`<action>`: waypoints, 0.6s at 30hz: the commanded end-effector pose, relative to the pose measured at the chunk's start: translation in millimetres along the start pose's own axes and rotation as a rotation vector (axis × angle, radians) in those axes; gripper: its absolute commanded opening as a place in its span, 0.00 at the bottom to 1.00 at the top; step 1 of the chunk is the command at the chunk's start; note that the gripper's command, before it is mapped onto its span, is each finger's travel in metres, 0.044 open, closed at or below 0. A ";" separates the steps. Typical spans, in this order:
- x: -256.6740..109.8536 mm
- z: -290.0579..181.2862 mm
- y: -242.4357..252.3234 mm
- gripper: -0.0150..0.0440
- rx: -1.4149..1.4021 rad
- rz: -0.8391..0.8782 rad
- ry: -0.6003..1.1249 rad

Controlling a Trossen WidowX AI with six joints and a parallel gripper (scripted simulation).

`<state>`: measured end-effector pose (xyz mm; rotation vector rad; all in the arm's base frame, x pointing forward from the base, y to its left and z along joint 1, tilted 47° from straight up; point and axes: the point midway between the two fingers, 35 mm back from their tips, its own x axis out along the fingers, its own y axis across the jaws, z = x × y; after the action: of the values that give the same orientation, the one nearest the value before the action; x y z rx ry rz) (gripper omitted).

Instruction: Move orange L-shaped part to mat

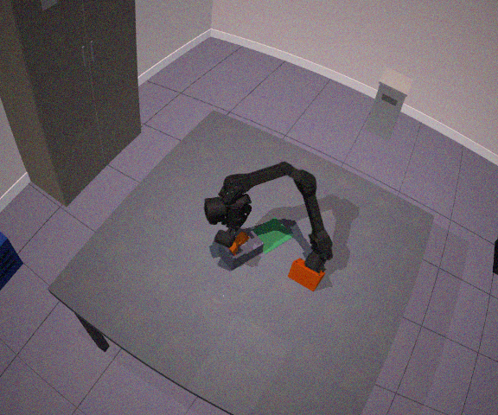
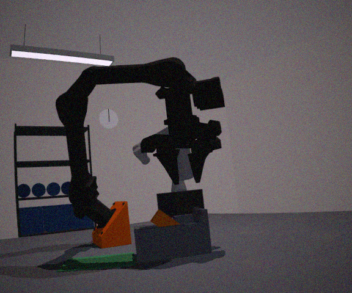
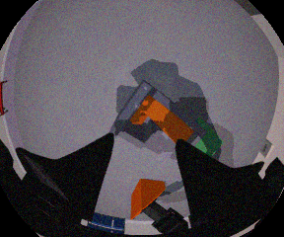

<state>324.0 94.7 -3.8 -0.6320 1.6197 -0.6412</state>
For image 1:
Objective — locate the orange l-shaped part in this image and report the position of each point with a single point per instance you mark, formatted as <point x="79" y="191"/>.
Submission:
<point x="241" y="239"/>

